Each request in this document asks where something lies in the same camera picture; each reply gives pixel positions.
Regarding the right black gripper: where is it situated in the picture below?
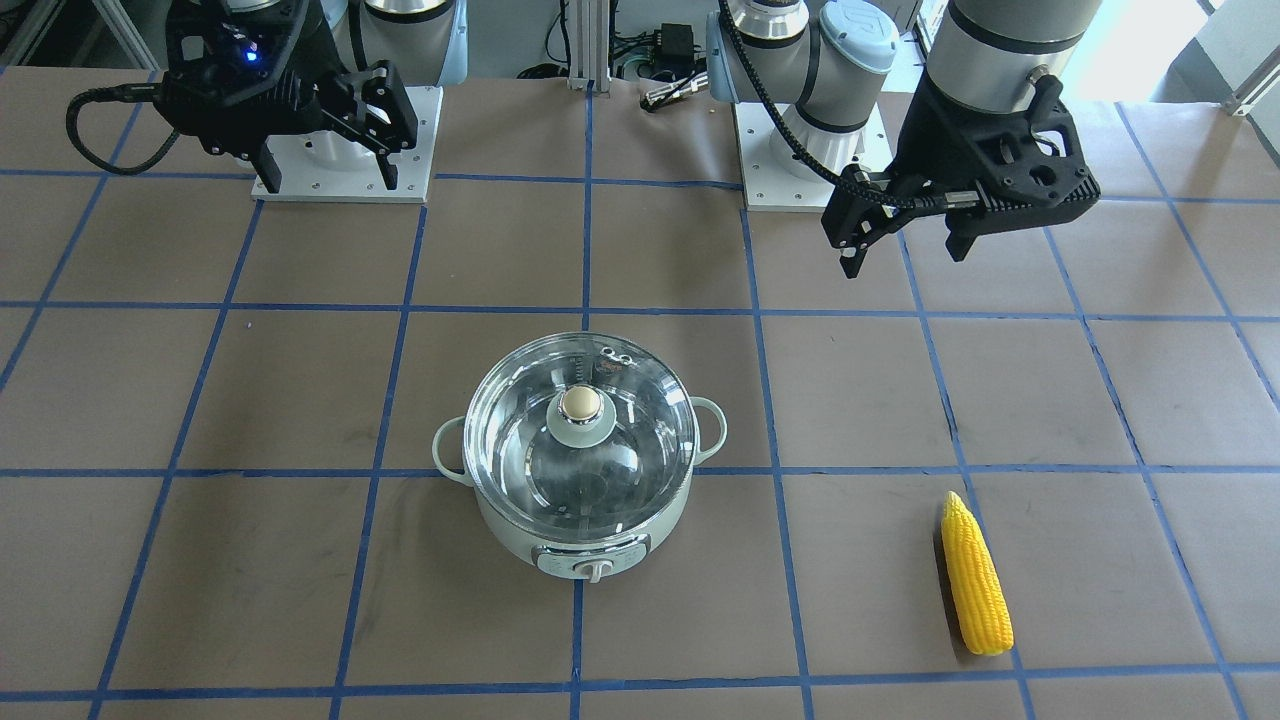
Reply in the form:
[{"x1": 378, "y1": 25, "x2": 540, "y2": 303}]
[{"x1": 155, "y1": 1, "x2": 419, "y2": 195}]

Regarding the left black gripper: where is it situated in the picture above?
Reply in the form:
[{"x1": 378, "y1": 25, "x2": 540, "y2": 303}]
[{"x1": 820, "y1": 76, "x2": 1101, "y2": 279}]

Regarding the yellow corn cob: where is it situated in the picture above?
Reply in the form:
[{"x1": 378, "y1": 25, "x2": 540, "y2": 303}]
[{"x1": 940, "y1": 491, "x2": 1015, "y2": 656}]

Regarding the glass pot lid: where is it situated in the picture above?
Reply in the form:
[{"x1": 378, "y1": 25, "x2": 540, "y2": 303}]
[{"x1": 462, "y1": 332, "x2": 712, "y2": 544}]

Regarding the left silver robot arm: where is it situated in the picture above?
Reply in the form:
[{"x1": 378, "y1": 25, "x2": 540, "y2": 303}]
[{"x1": 707, "y1": 1, "x2": 1102, "y2": 278}]

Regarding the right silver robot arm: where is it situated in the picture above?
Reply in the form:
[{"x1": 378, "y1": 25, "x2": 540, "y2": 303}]
[{"x1": 154, "y1": 1, "x2": 468, "y2": 204}]

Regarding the pale green electric pot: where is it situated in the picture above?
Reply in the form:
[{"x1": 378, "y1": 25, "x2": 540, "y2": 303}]
[{"x1": 433, "y1": 333, "x2": 728, "y2": 584}]

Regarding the black power adapter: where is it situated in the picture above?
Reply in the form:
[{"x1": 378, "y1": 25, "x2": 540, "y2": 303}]
[{"x1": 654, "y1": 23, "x2": 696, "y2": 68}]

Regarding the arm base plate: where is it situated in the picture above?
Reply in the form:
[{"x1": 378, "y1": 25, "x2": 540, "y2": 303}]
[
  {"x1": 251, "y1": 86, "x2": 444, "y2": 205},
  {"x1": 733, "y1": 100, "x2": 896, "y2": 211}
]

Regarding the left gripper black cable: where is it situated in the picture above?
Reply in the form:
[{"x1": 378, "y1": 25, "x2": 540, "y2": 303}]
[{"x1": 716, "y1": 0, "x2": 977, "y2": 209}]

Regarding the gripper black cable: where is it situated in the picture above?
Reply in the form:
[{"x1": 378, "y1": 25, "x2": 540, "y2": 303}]
[
  {"x1": 716, "y1": 0, "x2": 977, "y2": 209},
  {"x1": 67, "y1": 85, "x2": 183, "y2": 177}
]

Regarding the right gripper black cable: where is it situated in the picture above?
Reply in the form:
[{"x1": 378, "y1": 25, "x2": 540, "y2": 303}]
[{"x1": 67, "y1": 85, "x2": 183, "y2": 177}]

